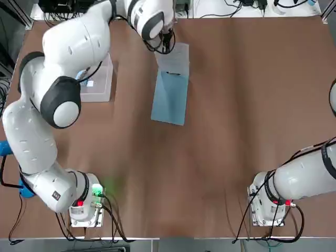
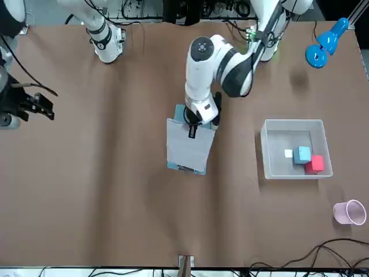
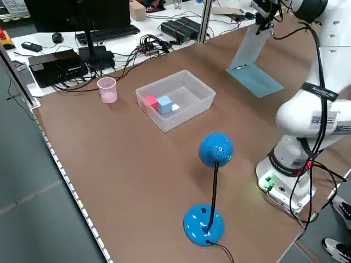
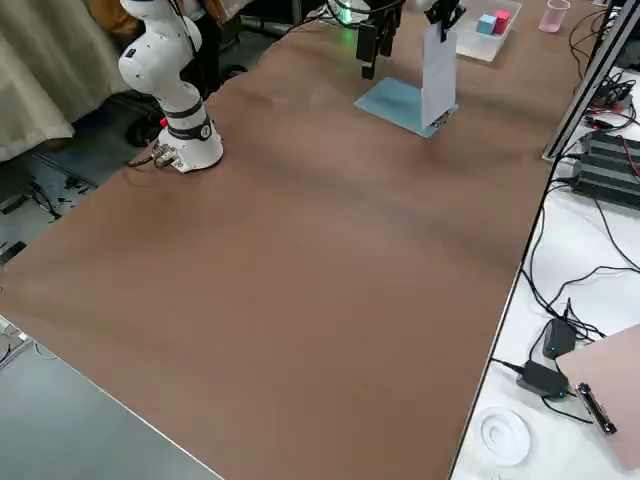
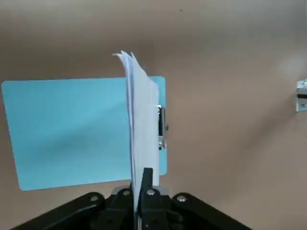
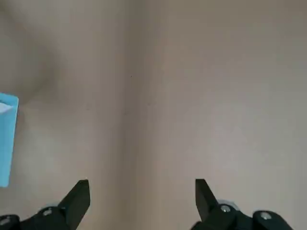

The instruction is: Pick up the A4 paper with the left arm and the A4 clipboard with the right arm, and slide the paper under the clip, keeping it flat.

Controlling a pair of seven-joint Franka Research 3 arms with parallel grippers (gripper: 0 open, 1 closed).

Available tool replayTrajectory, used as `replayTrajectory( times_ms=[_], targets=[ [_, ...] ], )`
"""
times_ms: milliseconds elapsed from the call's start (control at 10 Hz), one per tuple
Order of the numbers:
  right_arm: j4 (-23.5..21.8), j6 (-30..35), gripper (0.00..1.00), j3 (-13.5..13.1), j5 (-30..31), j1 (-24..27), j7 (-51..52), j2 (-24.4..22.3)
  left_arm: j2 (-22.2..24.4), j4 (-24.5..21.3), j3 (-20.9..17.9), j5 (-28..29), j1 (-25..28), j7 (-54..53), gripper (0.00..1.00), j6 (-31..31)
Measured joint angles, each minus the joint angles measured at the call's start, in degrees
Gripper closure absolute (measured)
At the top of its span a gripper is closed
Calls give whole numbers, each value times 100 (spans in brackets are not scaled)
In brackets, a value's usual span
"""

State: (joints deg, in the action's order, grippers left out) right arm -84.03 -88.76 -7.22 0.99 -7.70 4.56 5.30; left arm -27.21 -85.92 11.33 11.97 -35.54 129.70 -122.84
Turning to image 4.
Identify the black finned power supply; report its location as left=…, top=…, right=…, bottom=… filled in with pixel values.
left=572, top=130, right=640, bottom=207

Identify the black power adapter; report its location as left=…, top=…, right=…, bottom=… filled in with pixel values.
left=542, top=318, right=577, bottom=359
left=516, top=360, right=571, bottom=400

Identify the white round plate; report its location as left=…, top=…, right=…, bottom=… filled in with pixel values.
left=480, top=406, right=532, bottom=462

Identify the blue A4 clipboard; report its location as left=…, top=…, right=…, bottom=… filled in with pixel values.
left=354, top=77, right=460, bottom=138

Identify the pink mesh cup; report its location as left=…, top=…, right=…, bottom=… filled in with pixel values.
left=539, top=0, right=571, bottom=34

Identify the clear plastic bin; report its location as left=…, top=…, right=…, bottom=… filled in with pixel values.
left=454, top=0, right=524, bottom=63

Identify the white A4 paper sheet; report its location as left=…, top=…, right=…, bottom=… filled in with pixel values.
left=421, top=22, right=458, bottom=130

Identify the beige curtain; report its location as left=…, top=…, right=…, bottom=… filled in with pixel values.
left=0, top=0, right=134, bottom=162

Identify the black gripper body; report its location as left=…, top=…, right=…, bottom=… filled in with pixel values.
left=367, top=0, right=404, bottom=26
left=428, top=0, right=464, bottom=19

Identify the black cable bundle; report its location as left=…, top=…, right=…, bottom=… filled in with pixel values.
left=569, top=9, right=640, bottom=127

